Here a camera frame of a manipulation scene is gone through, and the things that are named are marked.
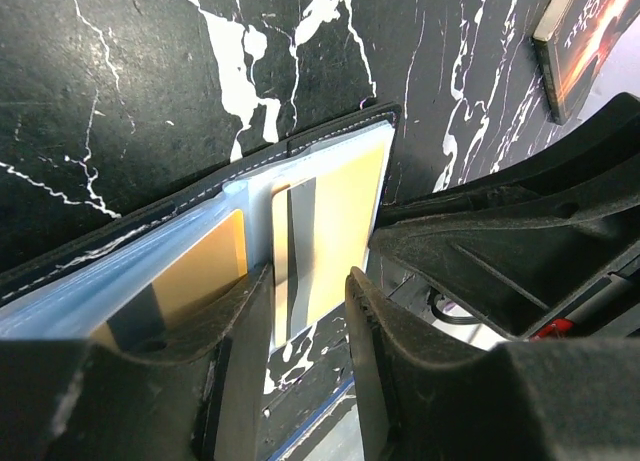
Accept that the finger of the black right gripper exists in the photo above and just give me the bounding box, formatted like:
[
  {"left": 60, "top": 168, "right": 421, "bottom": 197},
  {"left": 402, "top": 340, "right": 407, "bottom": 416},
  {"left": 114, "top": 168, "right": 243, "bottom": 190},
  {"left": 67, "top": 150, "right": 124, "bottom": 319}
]
[{"left": 369, "top": 93, "right": 639, "bottom": 339}]

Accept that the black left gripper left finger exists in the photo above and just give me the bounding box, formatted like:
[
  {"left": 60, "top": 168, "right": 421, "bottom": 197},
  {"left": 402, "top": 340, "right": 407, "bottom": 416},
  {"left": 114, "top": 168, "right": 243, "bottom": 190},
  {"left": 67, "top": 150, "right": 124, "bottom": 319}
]
[{"left": 1, "top": 265, "right": 274, "bottom": 460}]

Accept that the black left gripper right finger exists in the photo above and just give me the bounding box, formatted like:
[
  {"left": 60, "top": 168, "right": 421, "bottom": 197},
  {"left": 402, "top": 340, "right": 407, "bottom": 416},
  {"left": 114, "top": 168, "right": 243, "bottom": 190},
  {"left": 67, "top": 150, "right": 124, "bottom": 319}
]
[{"left": 345, "top": 268, "right": 639, "bottom": 460}]

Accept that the gold magnetic stripe card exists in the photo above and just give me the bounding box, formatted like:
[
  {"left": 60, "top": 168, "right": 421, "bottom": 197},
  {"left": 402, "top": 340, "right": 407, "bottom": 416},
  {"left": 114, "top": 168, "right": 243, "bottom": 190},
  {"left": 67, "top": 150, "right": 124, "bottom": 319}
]
[{"left": 91, "top": 209, "right": 248, "bottom": 351}]

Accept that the gold VIP card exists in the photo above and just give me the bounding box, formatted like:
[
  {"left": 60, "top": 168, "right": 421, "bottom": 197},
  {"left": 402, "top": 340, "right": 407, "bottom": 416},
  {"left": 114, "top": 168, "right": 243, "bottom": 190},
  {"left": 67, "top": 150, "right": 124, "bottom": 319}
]
[{"left": 272, "top": 141, "right": 387, "bottom": 345}]

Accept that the blue credit card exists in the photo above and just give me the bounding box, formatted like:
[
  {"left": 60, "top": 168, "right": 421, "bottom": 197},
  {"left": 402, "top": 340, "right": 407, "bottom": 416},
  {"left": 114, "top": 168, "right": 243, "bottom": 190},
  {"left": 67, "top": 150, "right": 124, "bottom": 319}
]
[{"left": 1, "top": 103, "right": 402, "bottom": 339}]

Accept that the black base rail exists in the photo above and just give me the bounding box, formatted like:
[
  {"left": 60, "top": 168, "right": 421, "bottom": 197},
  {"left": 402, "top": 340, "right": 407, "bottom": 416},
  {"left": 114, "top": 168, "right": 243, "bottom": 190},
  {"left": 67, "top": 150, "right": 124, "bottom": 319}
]
[{"left": 256, "top": 314, "right": 352, "bottom": 460}]

